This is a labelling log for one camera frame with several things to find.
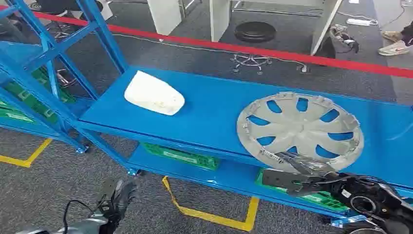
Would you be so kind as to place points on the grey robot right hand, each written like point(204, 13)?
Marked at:
point(300, 182)

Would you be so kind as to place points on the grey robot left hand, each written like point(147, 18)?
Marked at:
point(117, 197)

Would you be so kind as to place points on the silver plastic hubcap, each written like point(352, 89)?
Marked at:
point(300, 129)

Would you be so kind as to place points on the silver black robot right arm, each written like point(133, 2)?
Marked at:
point(367, 203)

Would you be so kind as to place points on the white plastic cover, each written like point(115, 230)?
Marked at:
point(153, 93)

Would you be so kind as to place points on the blue metal shelf rack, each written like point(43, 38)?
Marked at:
point(16, 51)
point(209, 106)

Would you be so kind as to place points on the chrome chair base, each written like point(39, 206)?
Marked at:
point(251, 61)

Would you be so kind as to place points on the dark bag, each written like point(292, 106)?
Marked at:
point(343, 37)

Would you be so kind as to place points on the red barrier tape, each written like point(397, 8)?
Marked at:
point(226, 46)

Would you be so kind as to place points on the black round disc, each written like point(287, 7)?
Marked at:
point(255, 31)

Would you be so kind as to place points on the white desk panel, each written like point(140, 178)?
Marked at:
point(220, 19)
point(326, 25)
point(164, 16)

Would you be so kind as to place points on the person's shoe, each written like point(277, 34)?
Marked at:
point(391, 35)
point(393, 48)

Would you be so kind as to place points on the white power strip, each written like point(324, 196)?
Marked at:
point(359, 22)

